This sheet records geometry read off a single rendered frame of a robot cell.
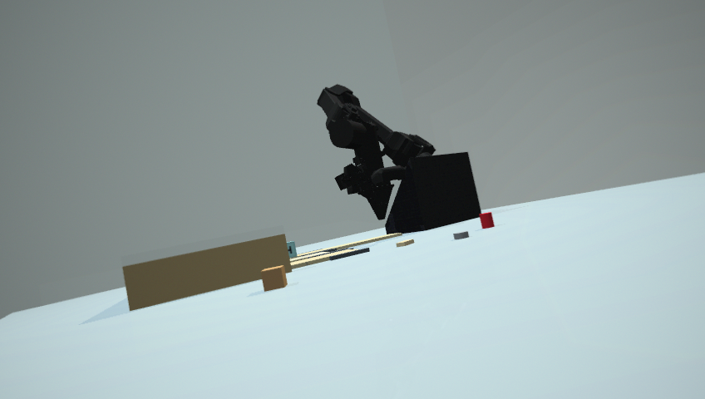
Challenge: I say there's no light blue cube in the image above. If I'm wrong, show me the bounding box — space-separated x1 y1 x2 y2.
287 241 298 258

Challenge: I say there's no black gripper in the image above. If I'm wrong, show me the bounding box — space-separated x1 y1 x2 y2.
347 147 407 220

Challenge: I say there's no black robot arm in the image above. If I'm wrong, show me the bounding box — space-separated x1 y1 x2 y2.
317 84 436 190

